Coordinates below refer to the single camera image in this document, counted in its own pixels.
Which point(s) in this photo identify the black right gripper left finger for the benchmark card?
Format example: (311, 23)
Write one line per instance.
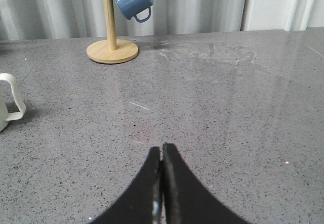
(141, 201)

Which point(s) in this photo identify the white HOME mug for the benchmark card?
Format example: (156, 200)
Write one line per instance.
(6, 117)

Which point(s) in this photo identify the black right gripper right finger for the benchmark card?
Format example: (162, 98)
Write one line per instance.
(186, 199)

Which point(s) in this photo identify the wooden mug tree stand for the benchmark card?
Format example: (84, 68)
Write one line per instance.
(111, 50)

